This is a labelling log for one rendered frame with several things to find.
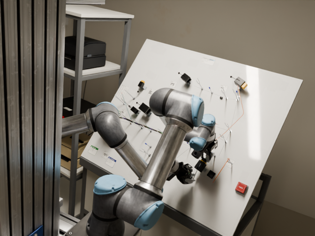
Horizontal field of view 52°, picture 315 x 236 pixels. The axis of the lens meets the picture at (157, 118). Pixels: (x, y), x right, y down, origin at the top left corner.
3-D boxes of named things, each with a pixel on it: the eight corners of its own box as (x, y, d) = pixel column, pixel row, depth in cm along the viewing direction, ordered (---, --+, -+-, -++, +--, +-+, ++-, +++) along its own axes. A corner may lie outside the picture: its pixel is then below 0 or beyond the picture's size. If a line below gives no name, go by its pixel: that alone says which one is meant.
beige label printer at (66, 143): (71, 172, 248) (72, 150, 240) (52, 162, 257) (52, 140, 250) (98, 158, 272) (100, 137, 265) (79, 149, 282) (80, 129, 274)
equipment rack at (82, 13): (69, 247, 265) (81, 14, 195) (25, 211, 295) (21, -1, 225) (111, 217, 304) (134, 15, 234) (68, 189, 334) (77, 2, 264)
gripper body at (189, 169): (193, 179, 179) (182, 170, 171) (180, 182, 183) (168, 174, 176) (193, 166, 184) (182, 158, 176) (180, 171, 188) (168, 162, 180)
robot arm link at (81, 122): (-5, 138, 141) (117, 108, 146) (3, 124, 154) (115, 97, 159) (6, 160, 146) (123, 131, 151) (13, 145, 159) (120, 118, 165)
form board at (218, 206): (82, 156, 234) (80, 155, 232) (147, 40, 251) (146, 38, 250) (231, 240, 176) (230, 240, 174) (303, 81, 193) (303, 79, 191)
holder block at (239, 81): (234, 77, 209) (232, 71, 201) (247, 87, 203) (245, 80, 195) (229, 83, 209) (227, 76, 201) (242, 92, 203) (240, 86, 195)
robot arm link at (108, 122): (112, 116, 135) (170, 190, 157) (110, 106, 145) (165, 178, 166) (89, 131, 136) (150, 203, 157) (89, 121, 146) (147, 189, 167)
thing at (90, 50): (75, 71, 217) (77, 43, 210) (52, 63, 228) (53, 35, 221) (106, 66, 242) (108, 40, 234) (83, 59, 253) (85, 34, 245)
